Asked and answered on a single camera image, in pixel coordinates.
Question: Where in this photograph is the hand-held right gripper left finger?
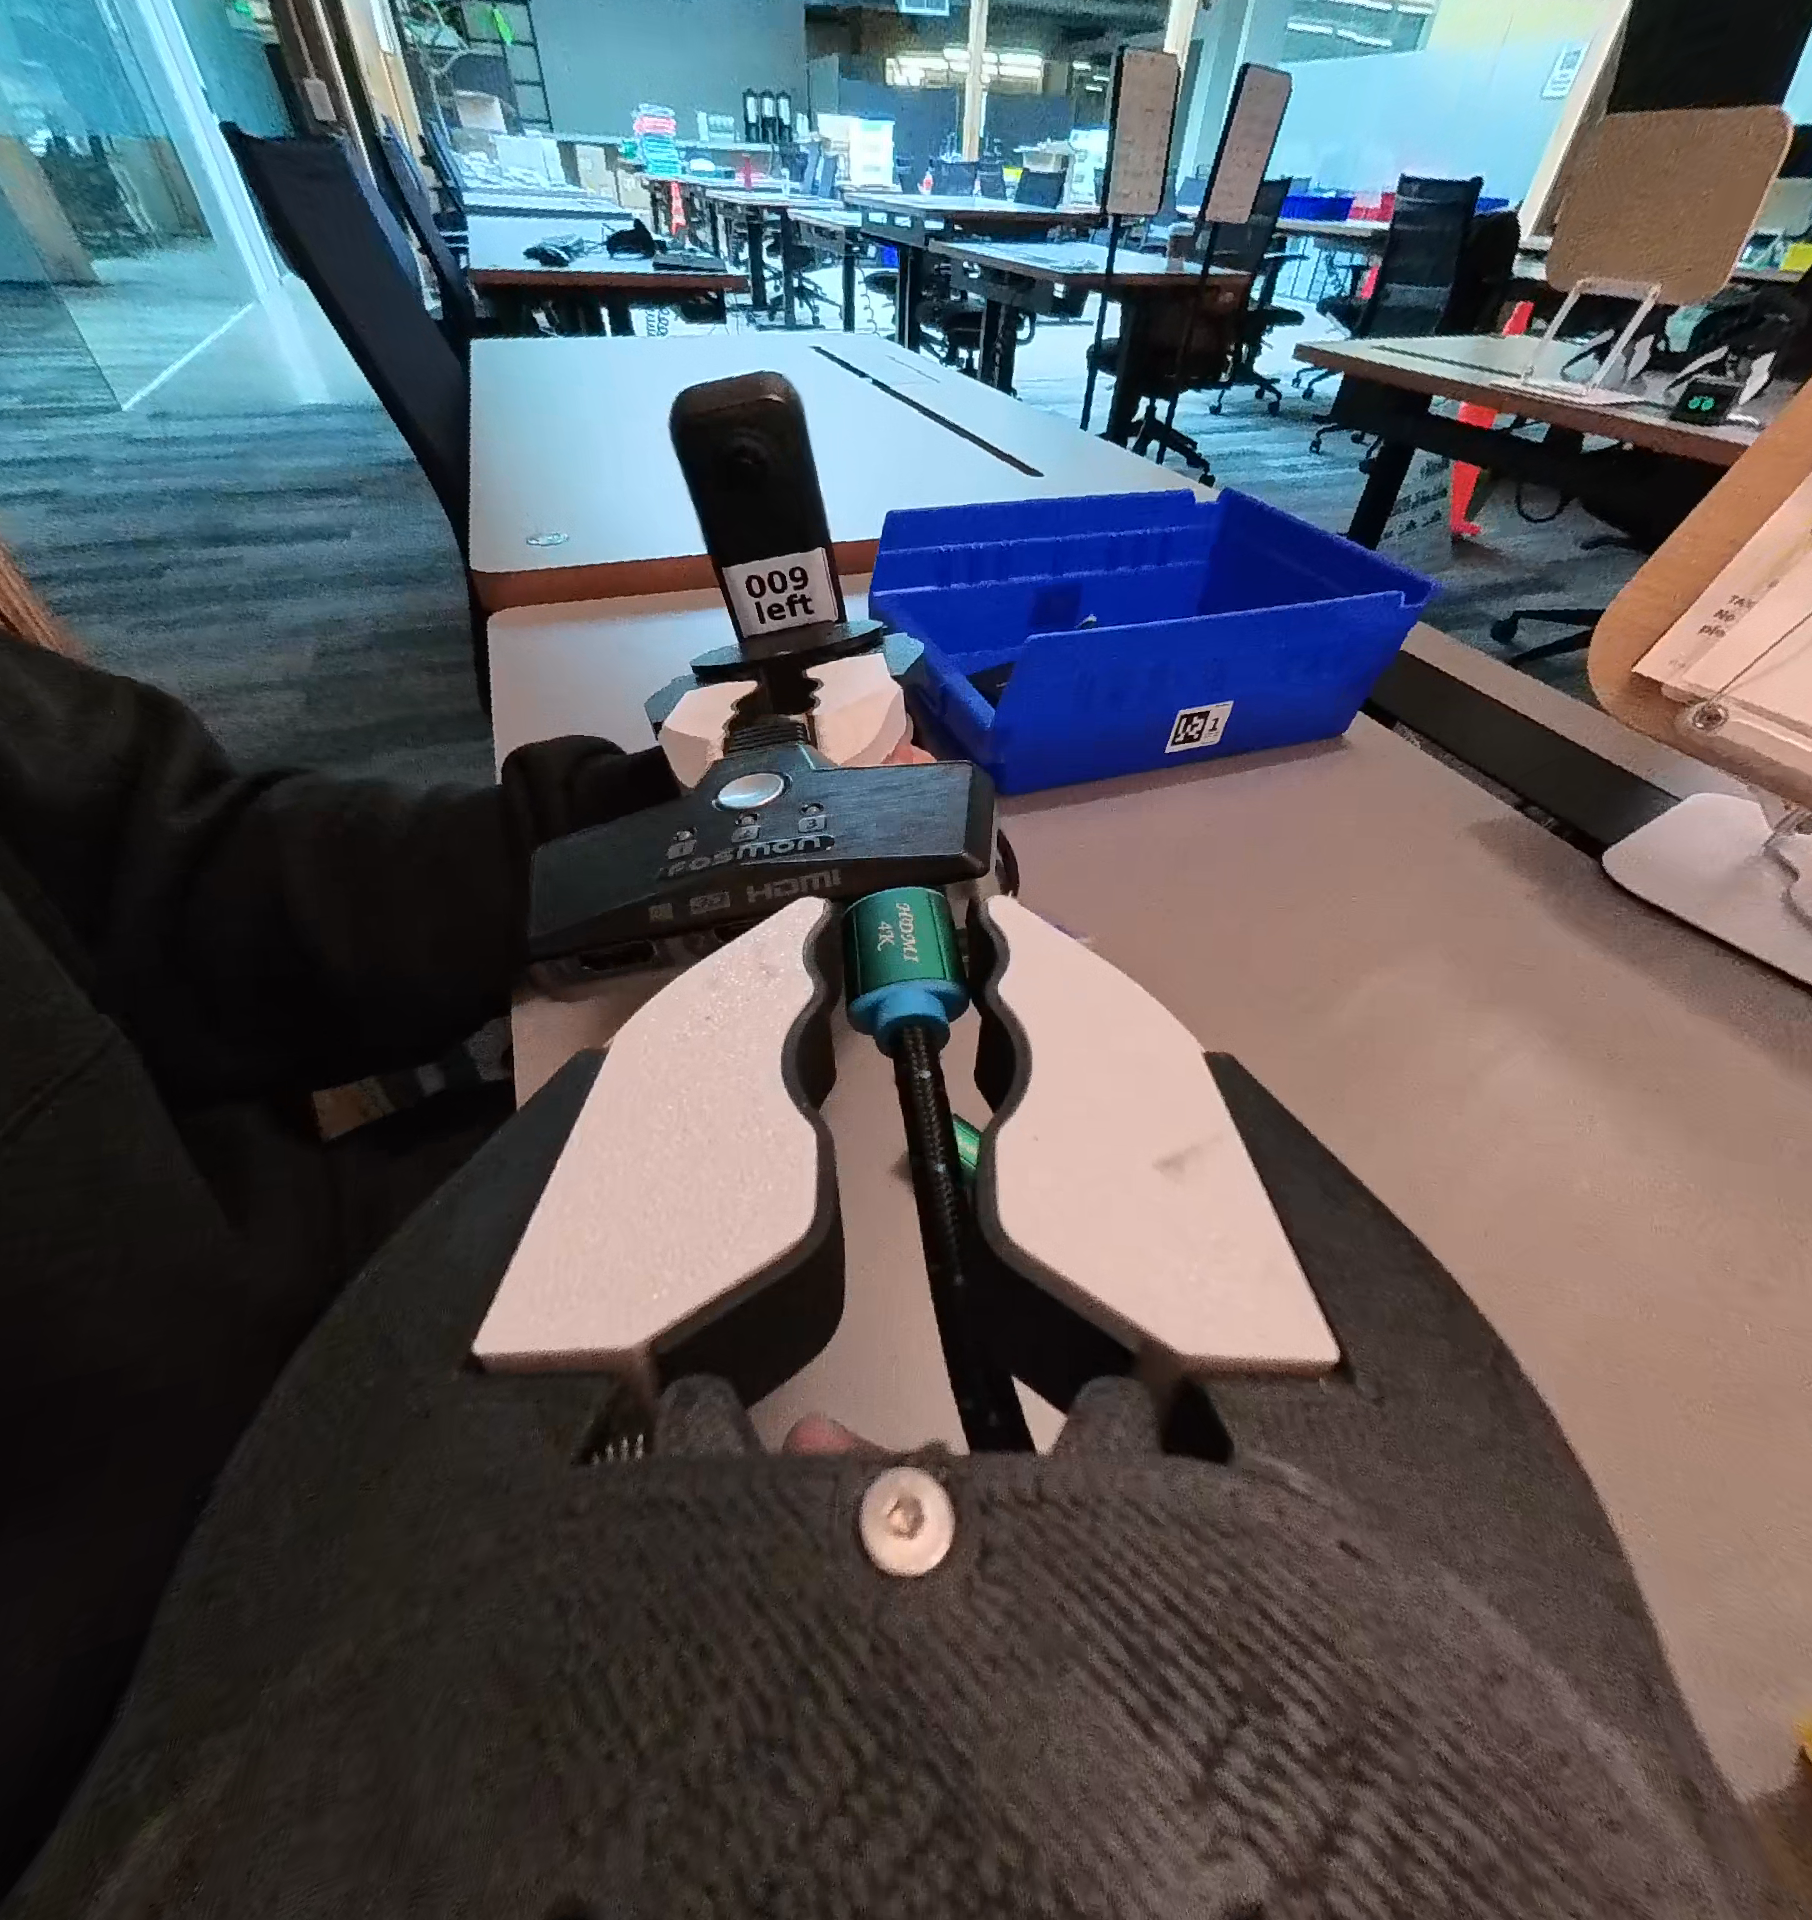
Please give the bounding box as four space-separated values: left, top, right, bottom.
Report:
474 897 847 1410

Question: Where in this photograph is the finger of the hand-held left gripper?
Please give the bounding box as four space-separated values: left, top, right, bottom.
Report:
660 686 750 781
812 674 912 769

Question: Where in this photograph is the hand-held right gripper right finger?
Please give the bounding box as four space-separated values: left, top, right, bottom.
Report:
971 895 1343 1412

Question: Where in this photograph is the black hdmi switch box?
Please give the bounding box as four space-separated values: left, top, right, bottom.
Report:
527 754 997 966

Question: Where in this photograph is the person's left forearm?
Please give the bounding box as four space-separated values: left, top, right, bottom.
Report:
0 606 548 1120

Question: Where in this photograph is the person's left hand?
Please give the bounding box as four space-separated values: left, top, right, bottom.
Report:
500 732 685 851

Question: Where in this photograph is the white topped office table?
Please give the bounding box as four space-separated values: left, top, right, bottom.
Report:
465 332 1223 612

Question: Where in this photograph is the blue plastic bin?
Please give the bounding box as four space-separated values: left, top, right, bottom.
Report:
867 487 1439 799

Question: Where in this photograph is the orange traffic cone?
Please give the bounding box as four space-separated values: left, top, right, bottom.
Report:
1442 305 1537 542

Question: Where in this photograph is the black mesh office chair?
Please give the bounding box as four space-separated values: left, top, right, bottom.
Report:
1314 174 1488 452

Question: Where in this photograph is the wooden office table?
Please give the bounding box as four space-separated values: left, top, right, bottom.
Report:
1291 332 1765 550

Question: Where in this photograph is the wooden document stand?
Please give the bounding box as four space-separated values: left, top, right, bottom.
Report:
1505 105 1796 409
1588 323 1812 1030

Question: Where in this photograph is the black table cable tray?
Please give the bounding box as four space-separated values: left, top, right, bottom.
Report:
1361 623 1739 858

